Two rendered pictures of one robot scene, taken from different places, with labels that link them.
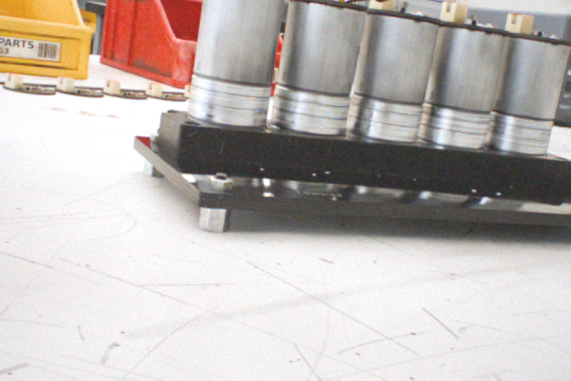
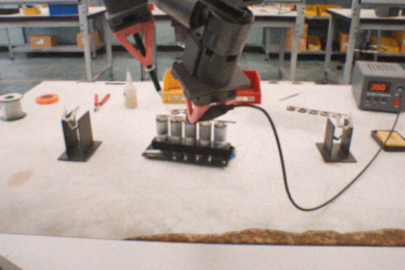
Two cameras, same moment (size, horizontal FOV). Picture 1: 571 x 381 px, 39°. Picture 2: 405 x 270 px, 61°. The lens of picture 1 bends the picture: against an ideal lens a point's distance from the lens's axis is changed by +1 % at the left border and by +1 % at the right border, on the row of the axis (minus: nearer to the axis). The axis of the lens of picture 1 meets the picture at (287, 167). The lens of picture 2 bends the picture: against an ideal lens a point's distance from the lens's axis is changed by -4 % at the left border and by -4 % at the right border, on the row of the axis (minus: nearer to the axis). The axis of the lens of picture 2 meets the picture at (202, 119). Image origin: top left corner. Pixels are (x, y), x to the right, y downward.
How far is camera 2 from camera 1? 0.55 m
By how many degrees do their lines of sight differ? 40
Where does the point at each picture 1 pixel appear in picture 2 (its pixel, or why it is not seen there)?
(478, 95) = (203, 137)
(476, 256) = (179, 167)
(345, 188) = (168, 153)
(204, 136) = (154, 142)
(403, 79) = (187, 134)
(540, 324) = (161, 179)
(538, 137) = (218, 144)
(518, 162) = (213, 149)
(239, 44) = (158, 129)
